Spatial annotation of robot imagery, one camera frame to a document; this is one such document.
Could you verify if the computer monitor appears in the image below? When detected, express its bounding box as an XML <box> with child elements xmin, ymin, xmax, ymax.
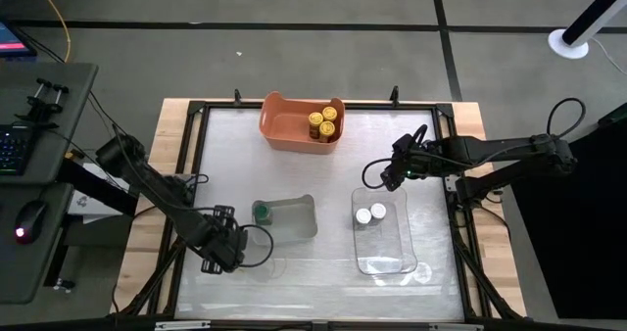
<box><xmin>0</xmin><ymin>20</ymin><xmax>39</xmax><ymax>59</ymax></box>

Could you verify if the black white floor stand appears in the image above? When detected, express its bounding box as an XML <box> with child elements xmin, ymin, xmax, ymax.
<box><xmin>547</xmin><ymin>0</ymin><xmax>627</xmax><ymax>61</ymax></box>

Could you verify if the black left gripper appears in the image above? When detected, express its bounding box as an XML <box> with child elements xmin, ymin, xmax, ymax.
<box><xmin>195</xmin><ymin>203</ymin><xmax>249</xmax><ymax>274</ymax></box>

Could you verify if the white plastic bin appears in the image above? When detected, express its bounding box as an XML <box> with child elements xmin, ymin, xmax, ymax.
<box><xmin>251</xmin><ymin>193</ymin><xmax>319</xmax><ymax>247</ymax></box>

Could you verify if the white plastic table sheet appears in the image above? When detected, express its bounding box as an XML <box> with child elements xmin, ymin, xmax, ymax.
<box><xmin>174</xmin><ymin>106</ymin><xmax>465</xmax><ymax>322</ymax></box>

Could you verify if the large black panel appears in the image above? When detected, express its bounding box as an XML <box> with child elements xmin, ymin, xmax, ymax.
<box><xmin>508</xmin><ymin>103</ymin><xmax>627</xmax><ymax>321</ymax></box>

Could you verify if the grey desk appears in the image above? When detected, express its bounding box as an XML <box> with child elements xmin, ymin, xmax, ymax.
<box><xmin>0</xmin><ymin>61</ymin><xmax>99</xmax><ymax>306</ymax></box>

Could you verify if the yellow cable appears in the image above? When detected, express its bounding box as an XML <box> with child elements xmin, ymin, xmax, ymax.
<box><xmin>29</xmin><ymin>0</ymin><xmax>72</xmax><ymax>64</ymax></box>

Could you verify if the black keyboard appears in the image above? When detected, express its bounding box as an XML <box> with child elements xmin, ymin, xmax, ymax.
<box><xmin>0</xmin><ymin>121</ymin><xmax>33</xmax><ymax>176</ymax></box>

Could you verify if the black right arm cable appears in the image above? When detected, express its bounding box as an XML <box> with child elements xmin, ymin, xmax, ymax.
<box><xmin>546</xmin><ymin>97</ymin><xmax>588</xmax><ymax>139</ymax></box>

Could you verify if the clear plastic bin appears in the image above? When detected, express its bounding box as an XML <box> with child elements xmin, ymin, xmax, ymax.
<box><xmin>351</xmin><ymin>186</ymin><xmax>419</xmax><ymax>276</ymax></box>

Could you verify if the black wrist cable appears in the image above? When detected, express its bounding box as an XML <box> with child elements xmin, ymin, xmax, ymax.
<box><xmin>238</xmin><ymin>222</ymin><xmax>275</xmax><ymax>269</ymax></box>
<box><xmin>361</xmin><ymin>123</ymin><xmax>430</xmax><ymax>191</ymax></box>

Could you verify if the white box with logo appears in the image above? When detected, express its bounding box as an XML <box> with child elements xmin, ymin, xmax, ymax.
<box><xmin>66</xmin><ymin>162</ymin><xmax>129</xmax><ymax>224</ymax></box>

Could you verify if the black aluminium table frame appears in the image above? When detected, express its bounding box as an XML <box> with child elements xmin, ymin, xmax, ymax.
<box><xmin>110</xmin><ymin>98</ymin><xmax>528</xmax><ymax>331</ymax></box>

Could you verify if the orange plastic bin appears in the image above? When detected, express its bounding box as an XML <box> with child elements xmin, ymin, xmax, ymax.
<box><xmin>259</xmin><ymin>90</ymin><xmax>347</xmax><ymax>156</ymax></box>

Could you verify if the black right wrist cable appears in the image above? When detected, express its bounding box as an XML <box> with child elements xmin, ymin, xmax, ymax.
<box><xmin>361</xmin><ymin>123</ymin><xmax>430</xmax><ymax>191</ymax></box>

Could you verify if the green-lid spice jar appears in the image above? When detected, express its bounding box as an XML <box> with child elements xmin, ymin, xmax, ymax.
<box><xmin>251</xmin><ymin>201</ymin><xmax>274</xmax><ymax>226</ymax></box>

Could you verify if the black computer mouse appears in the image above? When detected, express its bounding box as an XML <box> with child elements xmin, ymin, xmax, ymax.
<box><xmin>13</xmin><ymin>200</ymin><xmax>48</xmax><ymax>247</ymax></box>

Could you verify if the dark green metal stand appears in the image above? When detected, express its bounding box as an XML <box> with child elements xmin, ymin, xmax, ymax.
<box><xmin>597</xmin><ymin>102</ymin><xmax>627</xmax><ymax>126</ymax></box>

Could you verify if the white cable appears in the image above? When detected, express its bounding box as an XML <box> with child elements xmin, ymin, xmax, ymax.
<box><xmin>590</xmin><ymin>36</ymin><xmax>627</xmax><ymax>75</ymax></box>

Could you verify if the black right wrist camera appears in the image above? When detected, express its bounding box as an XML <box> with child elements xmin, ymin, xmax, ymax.
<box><xmin>390</xmin><ymin>133</ymin><xmax>417</xmax><ymax>157</ymax></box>

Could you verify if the black bar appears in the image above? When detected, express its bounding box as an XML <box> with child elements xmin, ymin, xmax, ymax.
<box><xmin>56</xmin><ymin>157</ymin><xmax>140</xmax><ymax>217</ymax></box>

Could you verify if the black desk clamp holder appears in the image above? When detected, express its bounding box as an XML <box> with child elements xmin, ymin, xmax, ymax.
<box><xmin>14</xmin><ymin>77</ymin><xmax>71</xmax><ymax>125</ymax></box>

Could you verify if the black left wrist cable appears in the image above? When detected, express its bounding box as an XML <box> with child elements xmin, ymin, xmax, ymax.
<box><xmin>238</xmin><ymin>222</ymin><xmax>275</xmax><ymax>269</ymax></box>

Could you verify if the silver metal bracket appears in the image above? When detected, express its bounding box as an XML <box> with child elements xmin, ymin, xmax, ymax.
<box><xmin>154</xmin><ymin>320</ymin><xmax>212</xmax><ymax>331</ymax></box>
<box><xmin>429</xmin><ymin>322</ymin><xmax>485</xmax><ymax>331</ymax></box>

